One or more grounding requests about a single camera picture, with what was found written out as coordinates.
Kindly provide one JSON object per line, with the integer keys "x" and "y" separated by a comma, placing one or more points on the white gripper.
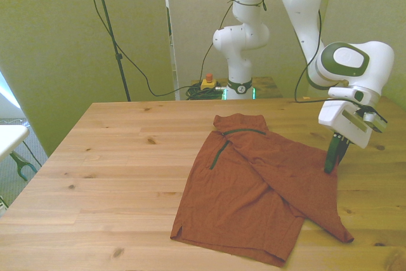
{"x": 336, "y": 117}

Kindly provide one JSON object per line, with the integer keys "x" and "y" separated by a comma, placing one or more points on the rust red shorts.
{"x": 247, "y": 188}

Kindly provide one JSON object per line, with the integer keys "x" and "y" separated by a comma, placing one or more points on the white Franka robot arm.
{"x": 298, "y": 4}

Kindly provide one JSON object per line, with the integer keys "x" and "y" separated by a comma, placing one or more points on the yellow emergency stop button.
{"x": 209, "y": 83}

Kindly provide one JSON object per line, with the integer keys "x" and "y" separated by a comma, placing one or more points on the teal clamp hook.
{"x": 22, "y": 166}

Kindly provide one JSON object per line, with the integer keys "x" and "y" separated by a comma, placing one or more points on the white side table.
{"x": 11, "y": 139}

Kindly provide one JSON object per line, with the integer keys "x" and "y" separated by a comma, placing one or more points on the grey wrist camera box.
{"x": 374, "y": 122}

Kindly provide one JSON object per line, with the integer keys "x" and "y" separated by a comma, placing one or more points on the black camera stand pole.
{"x": 109, "y": 26}

